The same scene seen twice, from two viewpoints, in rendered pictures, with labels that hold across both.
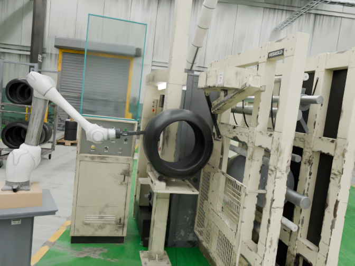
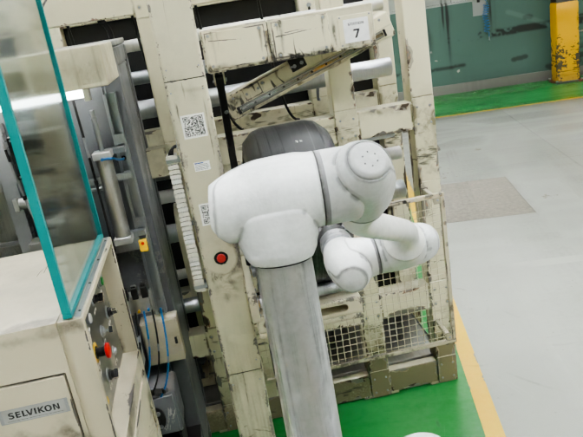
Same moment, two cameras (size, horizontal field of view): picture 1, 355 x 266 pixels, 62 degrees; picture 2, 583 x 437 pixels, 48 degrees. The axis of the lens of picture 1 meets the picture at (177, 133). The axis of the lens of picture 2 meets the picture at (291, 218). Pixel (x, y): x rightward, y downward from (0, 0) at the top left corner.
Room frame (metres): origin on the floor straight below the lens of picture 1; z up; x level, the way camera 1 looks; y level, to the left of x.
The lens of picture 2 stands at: (2.11, 2.13, 1.82)
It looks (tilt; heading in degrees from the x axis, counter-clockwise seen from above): 18 degrees down; 278
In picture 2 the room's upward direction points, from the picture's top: 9 degrees counter-clockwise
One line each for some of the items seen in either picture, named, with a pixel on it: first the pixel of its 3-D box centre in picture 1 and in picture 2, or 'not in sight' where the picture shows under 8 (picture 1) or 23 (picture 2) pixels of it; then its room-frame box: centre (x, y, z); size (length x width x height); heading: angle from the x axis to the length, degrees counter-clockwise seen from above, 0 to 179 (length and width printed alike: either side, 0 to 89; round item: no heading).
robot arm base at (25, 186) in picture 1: (17, 183); not in sight; (2.07, 1.11, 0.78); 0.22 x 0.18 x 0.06; 21
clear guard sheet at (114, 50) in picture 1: (113, 69); (34, 81); (2.86, 0.68, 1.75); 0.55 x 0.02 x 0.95; 104
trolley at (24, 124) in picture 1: (30, 115); not in sight; (5.74, 2.90, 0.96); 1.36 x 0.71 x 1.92; 1
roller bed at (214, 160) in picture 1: (208, 154); not in sight; (2.74, -0.32, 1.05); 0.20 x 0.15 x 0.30; 14
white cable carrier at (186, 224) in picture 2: not in sight; (187, 224); (2.75, 0.13, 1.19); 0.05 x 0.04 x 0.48; 104
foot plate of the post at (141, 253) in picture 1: (155, 256); not in sight; (2.67, 0.08, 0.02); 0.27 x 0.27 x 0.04; 14
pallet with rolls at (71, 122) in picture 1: (73, 130); not in sight; (8.74, 3.12, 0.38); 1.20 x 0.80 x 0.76; 9
